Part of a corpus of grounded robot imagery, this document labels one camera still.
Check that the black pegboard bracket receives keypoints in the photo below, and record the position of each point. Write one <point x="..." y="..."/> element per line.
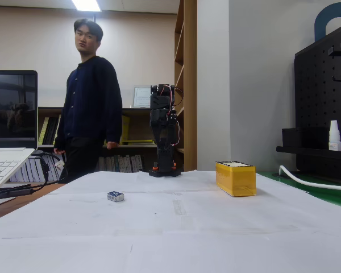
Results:
<point x="339" y="48"/>

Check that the person's left forearm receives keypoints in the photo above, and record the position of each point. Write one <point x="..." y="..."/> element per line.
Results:
<point x="115" y="128"/>

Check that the ceiling light panel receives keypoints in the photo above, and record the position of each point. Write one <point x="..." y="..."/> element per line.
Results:
<point x="86" y="5"/>

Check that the small silver blue block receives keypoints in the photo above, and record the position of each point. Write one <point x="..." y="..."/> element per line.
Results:
<point x="115" y="196"/>

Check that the person's right hand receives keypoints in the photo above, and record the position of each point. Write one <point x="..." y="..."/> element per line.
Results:
<point x="59" y="150"/>

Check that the framed certificate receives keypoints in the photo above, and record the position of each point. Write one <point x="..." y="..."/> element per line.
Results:
<point x="141" y="97"/>

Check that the black pegboard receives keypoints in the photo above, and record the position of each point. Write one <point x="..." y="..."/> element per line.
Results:
<point x="324" y="99"/>

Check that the tall wooden bookshelf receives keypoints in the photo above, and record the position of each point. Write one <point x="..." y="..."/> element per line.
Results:
<point x="189" y="85"/>

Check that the black pegboard shelf tray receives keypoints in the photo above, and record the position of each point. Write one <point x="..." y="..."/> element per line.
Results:
<point x="307" y="152"/>

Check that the low wooden bookshelf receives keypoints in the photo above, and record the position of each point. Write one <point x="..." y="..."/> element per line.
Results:
<point x="139" y="125"/>

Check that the person's right forearm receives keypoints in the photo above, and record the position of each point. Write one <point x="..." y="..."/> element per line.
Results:
<point x="63" y="130"/>

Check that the person's left hand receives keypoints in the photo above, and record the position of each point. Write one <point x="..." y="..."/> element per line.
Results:
<point x="112" y="145"/>

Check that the yellow thick book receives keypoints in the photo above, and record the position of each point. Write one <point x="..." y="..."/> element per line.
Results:
<point x="125" y="129"/>

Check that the black box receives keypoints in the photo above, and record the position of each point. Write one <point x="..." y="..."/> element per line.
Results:
<point x="304" y="138"/>

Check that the yellow flat book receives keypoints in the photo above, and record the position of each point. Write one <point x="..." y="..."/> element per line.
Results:
<point x="136" y="141"/>

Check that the white grey books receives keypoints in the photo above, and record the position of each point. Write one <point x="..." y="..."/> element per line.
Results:
<point x="122" y="163"/>

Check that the yellow rectangular box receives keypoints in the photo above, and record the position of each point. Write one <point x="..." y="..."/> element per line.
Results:
<point x="238" y="180"/>

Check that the white paper sheets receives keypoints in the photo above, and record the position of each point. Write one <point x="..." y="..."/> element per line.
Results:
<point x="170" y="236"/>

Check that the white binders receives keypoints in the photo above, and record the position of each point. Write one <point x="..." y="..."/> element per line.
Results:
<point x="31" y="170"/>

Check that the yellow slim book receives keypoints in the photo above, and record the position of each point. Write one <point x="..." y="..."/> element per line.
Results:
<point x="43" y="130"/>

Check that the white laptop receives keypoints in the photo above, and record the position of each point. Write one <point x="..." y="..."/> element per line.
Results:
<point x="5" y="167"/>

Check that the green desk mat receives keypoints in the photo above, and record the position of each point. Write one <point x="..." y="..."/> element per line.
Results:
<point x="324" y="193"/>

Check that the small white bottle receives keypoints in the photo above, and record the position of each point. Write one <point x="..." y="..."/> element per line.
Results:
<point x="335" y="136"/>

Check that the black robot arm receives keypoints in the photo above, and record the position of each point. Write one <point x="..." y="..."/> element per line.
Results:
<point x="164" y="162"/>

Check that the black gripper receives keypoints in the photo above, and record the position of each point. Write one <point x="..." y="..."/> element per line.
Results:
<point x="158" y="117"/>

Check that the person in navy cardigan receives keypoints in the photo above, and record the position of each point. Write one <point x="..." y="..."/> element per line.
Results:
<point x="91" y="99"/>

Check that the black books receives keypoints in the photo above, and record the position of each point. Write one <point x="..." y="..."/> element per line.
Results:
<point x="52" y="130"/>

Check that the blue arch-shaped sign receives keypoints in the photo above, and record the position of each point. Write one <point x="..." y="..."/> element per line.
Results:
<point x="321" y="20"/>

